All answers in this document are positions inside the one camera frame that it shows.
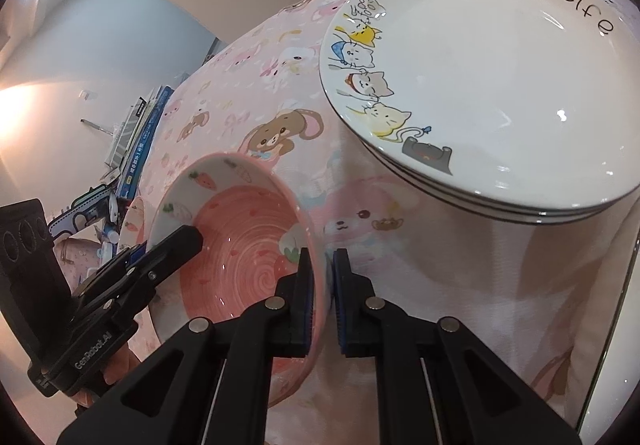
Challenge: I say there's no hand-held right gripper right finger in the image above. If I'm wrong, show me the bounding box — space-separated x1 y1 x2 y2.
332 247 583 445

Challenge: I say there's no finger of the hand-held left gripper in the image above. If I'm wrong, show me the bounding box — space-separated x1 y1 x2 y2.
70 241 150 311
107 225 203 311

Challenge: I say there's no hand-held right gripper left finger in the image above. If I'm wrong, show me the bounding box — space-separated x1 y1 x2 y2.
56 247 316 445

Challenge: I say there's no pink carrot print bowl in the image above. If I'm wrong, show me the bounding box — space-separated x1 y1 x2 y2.
148 152 333 408
122 198 148 246

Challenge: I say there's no white cat print plate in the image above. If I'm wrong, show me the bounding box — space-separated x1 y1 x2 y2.
345 115 640 222
360 135 636 227
318 0 640 216

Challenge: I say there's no person's left hand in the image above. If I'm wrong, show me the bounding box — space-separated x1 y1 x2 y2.
102 347 143 387

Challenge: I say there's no pink container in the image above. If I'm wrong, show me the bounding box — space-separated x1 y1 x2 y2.
52 235 108 286

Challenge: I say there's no cartoon film strip cutout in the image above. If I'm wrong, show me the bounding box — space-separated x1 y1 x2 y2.
47 185 112 242

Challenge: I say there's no white striped book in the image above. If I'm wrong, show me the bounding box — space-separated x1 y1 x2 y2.
102 115 136 176

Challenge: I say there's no pink cartoon animal tablecloth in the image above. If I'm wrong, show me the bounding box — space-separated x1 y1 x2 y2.
115 0 640 445

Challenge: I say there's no dark book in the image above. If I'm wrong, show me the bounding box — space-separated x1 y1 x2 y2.
127 95 161 146

